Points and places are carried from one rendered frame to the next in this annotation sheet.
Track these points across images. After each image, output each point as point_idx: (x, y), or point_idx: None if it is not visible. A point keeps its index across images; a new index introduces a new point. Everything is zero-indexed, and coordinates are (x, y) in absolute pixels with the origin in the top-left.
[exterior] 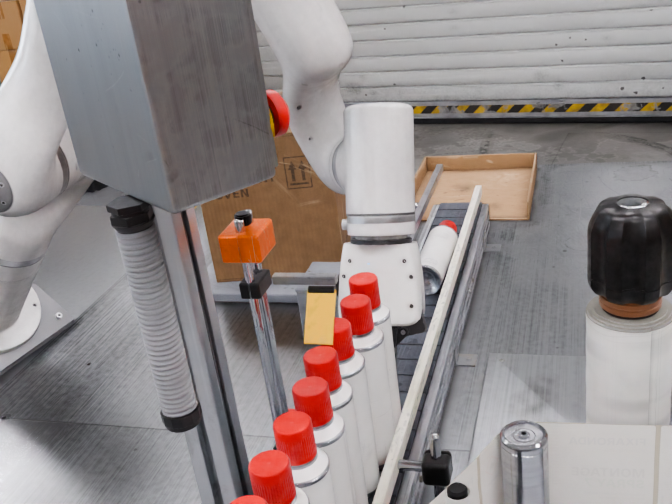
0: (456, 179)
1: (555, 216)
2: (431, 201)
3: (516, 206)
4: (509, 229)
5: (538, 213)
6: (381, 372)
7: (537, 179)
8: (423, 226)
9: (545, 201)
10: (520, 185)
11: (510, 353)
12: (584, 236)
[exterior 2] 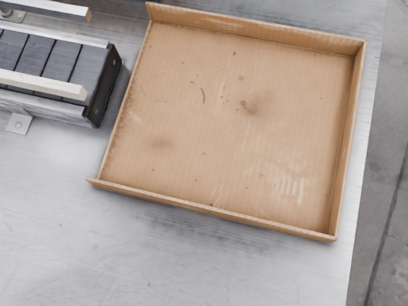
0: (299, 98)
1: (95, 227)
2: (209, 57)
3: (147, 175)
4: (72, 153)
5: (116, 204)
6: None
7: (269, 232)
8: (125, 45)
9: (161, 224)
10: (239, 196)
11: None
12: (8, 252)
